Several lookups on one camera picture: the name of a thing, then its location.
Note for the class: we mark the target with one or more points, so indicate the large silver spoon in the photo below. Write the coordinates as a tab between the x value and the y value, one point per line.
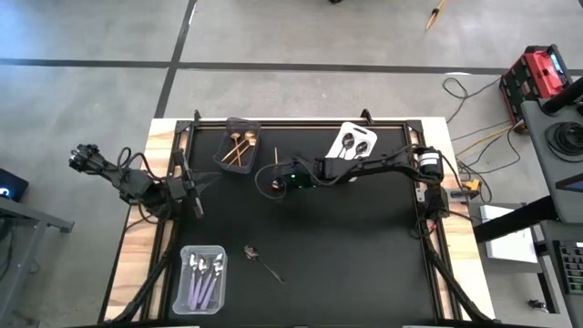
251	253

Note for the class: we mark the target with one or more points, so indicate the white box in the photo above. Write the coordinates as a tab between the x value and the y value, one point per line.
512	248

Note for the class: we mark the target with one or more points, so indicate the clear plastic bin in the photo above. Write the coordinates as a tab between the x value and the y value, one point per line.
182	273

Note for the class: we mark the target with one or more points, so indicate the black device with blue light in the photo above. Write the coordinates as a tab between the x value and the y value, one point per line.
11	184

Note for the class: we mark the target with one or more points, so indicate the black spoon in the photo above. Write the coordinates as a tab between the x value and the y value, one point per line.
361	148

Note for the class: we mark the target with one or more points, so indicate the gray equipment cart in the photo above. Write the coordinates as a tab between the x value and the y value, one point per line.
551	182

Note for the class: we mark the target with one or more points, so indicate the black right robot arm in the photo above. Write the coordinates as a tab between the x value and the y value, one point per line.
387	161

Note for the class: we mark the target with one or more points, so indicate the slim silver spoon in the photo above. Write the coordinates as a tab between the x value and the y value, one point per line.
348	141

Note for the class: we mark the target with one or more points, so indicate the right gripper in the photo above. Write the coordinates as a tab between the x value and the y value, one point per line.
299	180

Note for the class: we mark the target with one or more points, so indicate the white plastic bin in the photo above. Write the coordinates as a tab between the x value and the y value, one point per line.
369	134

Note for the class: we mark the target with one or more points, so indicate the gray translucent bin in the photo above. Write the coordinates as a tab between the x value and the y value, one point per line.
252	159

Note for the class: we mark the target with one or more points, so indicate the yellow connector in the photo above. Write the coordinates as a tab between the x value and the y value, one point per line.
471	184

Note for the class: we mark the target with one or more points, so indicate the red black tool case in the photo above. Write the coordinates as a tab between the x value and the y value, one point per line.
535	75

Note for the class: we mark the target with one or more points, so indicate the dark tablet screen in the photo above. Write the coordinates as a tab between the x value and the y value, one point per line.
574	183

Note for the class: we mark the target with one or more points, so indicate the black caster wheel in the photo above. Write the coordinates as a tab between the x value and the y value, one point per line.
537	305

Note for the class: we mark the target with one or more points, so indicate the dark cart beam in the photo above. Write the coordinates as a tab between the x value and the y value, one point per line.
514	221

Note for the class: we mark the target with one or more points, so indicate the black pole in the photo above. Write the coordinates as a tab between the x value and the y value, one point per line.
565	95

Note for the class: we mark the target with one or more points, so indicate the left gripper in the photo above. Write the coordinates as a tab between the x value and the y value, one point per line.
189	184

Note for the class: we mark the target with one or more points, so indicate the gray side table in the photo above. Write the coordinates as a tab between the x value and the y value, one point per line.
32	214

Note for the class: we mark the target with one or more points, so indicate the black table mat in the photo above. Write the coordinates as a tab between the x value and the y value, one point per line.
364	273

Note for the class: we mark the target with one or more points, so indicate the colorful keyboard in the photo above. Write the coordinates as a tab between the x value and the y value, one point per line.
574	269

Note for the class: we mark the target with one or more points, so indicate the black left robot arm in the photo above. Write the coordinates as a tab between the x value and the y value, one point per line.
127	177

